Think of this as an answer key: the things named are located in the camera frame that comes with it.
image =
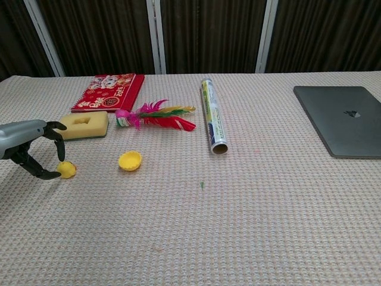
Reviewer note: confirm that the yellow sponge block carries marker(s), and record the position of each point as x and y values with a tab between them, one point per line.
84	126

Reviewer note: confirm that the white partition post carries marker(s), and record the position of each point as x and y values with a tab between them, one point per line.
44	37
266	35
156	35

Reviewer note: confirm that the small yellow chick toy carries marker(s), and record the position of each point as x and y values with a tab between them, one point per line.
68	169

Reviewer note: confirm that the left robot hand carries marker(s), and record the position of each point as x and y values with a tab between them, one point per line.
18	137

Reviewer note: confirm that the colourful feather shuttlecock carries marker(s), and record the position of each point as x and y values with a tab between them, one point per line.
157	116

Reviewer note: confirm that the red spiral desk calendar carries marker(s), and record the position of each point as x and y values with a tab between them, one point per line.
107	93

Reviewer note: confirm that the dark brown pleated curtain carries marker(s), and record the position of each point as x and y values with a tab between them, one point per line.
208	32

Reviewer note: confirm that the grey closed laptop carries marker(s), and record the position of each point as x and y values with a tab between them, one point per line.
342	119

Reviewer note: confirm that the cling film roll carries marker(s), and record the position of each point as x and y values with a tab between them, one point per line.
212	119

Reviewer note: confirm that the yellow plastic half shell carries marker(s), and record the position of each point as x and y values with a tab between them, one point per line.
129	161

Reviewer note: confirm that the beige woven tablecloth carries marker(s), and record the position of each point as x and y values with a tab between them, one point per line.
190	208

